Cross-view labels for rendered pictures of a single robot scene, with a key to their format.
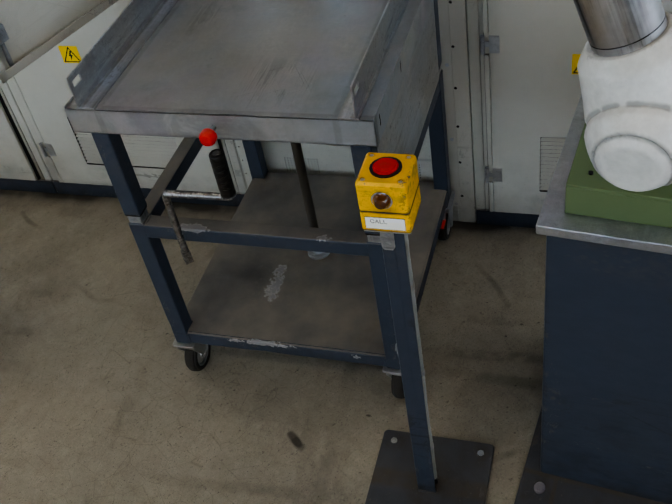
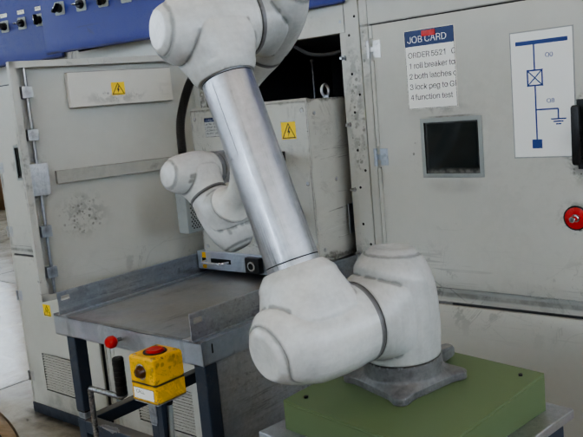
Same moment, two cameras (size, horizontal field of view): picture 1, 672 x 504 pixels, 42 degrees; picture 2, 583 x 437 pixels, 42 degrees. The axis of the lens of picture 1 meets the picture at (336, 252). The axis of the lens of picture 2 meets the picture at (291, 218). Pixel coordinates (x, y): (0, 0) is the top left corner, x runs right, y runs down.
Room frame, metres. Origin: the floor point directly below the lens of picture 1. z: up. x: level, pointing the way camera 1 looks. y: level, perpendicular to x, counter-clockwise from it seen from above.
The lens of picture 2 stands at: (-0.28, -0.84, 1.38)
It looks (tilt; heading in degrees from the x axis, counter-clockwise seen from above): 9 degrees down; 18
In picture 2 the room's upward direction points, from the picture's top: 5 degrees counter-clockwise
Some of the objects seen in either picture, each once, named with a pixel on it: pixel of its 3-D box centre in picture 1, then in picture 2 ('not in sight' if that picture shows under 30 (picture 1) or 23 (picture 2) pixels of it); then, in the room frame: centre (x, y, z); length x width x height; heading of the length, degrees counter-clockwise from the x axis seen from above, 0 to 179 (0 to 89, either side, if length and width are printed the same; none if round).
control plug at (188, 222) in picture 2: not in sight; (190, 205); (1.90, 0.18, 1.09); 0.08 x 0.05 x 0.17; 157
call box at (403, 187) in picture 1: (389, 192); (157, 374); (1.05, -0.10, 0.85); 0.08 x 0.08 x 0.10; 67
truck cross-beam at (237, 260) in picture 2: not in sight; (261, 263); (1.89, -0.04, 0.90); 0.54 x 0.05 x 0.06; 67
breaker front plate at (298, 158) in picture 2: not in sight; (250, 184); (1.88, -0.04, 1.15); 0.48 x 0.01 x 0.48; 67
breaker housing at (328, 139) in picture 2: not in sight; (303, 172); (2.11, -0.14, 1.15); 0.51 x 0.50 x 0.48; 157
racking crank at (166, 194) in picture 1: (202, 210); (108, 407); (1.39, 0.25, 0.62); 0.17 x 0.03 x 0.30; 68
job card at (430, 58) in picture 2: not in sight; (430, 68); (1.75, -0.62, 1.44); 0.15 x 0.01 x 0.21; 67
